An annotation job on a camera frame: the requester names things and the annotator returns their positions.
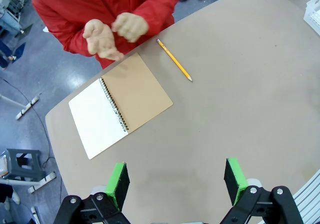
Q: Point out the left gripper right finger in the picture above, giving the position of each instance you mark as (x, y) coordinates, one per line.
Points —
(236, 181)

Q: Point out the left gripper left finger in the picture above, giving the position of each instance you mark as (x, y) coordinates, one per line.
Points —
(117, 184)

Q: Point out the brown spiral notebook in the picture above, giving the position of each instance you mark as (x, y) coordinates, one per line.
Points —
(135, 91)

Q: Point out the person's right forearm red sleeve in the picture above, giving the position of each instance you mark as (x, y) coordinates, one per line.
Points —
(72, 39)

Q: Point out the person's left forearm red sleeve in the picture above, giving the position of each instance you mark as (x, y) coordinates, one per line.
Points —
(160, 11)

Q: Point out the person's right hand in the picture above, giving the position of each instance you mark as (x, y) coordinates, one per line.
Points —
(100, 40)

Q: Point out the person's left hand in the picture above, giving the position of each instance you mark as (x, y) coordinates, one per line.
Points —
(130, 26)

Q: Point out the white desk foot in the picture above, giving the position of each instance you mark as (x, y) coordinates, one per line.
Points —
(27, 107)
(42, 182)

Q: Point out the grey step stool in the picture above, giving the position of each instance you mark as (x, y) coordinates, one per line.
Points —
(15, 154)

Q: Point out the yellow pencil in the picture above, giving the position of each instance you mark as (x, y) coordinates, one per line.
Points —
(175, 60)

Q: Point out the mannequin legs in blue jeans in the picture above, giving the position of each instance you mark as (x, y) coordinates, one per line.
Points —
(10, 54)

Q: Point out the person in red hoodie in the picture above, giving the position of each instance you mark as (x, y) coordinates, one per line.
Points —
(65, 9)

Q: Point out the white plastic mesh basket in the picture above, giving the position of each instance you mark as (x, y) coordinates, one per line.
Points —
(313, 14)

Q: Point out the grey aluminium frame rail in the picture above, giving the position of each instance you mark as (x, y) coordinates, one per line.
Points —
(310, 196)

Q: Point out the grey metal machine frame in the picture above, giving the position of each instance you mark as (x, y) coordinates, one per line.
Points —
(10, 21)

